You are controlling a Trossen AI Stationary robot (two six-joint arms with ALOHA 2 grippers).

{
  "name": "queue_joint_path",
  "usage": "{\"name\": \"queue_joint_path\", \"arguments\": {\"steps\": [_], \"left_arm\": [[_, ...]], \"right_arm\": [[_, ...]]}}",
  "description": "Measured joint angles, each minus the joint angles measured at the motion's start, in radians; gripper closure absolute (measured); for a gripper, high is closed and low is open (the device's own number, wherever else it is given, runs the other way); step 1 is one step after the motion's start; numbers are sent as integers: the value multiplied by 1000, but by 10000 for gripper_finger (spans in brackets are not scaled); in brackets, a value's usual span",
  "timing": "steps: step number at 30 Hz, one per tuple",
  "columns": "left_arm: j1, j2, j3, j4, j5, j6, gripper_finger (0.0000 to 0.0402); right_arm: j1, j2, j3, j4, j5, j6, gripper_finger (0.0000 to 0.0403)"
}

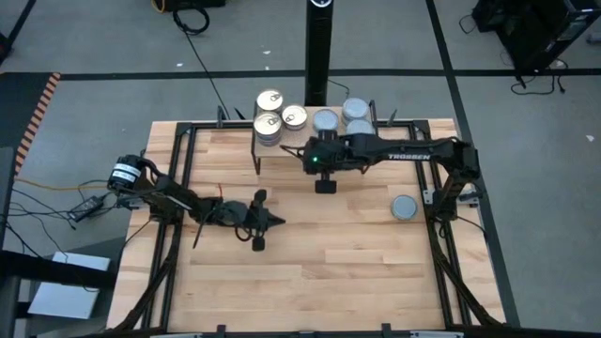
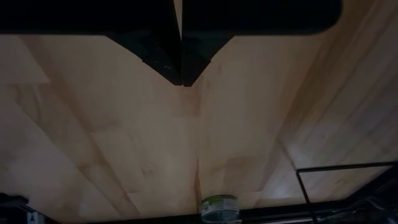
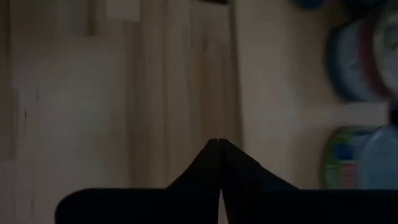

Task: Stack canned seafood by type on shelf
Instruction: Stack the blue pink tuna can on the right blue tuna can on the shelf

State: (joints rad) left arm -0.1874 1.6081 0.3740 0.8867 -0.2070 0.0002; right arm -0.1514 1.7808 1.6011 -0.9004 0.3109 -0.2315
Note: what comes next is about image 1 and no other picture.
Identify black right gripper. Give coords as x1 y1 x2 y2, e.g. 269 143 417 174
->
280 131 351 194

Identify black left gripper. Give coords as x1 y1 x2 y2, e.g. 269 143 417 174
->
234 189 286 253

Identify green label tuna can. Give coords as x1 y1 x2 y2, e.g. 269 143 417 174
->
341 97 371 122
346 117 376 137
391 193 419 223
312 107 340 133

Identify wooden shelf black metal legs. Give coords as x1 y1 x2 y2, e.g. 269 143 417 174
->
248 98 381 176

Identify black power brick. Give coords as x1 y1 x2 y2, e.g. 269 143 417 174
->
67 195 105 222

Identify grey metal plate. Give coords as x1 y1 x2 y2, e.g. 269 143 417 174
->
27 251 112 320

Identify black metal beam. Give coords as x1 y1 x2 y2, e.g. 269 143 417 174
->
0 248 118 290

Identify black computer cart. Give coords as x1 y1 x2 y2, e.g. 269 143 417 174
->
471 0 601 76

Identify dark mat hazard stripe edge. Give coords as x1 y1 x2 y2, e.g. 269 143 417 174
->
0 71 62 236

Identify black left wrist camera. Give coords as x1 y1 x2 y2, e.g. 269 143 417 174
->
219 200 248 225

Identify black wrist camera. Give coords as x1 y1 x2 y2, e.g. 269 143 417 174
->
335 132 372 152
219 200 248 225

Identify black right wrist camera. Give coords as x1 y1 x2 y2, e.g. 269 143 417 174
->
335 132 372 152

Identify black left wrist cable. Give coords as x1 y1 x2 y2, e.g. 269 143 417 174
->
192 208 254 250

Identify black aluminium table frame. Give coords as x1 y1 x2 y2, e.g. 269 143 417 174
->
106 106 508 338

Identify black coiled floor cable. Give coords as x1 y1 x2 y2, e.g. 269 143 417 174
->
171 4 212 37

